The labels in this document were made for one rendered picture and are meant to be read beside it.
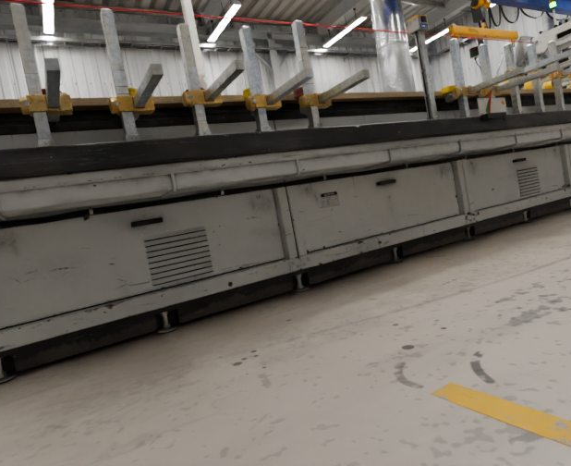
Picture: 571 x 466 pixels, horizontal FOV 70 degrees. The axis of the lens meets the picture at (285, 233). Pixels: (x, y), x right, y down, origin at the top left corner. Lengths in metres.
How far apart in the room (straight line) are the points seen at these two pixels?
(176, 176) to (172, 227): 0.29
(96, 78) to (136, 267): 7.73
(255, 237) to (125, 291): 0.59
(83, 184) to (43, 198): 0.12
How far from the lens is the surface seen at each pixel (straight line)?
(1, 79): 9.13
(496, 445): 0.72
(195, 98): 1.56
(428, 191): 2.54
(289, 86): 1.53
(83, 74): 9.23
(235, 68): 1.33
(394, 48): 7.01
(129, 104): 1.49
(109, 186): 1.46
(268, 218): 1.87
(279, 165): 1.67
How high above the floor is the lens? 0.38
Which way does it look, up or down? 3 degrees down
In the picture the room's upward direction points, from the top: 10 degrees counter-clockwise
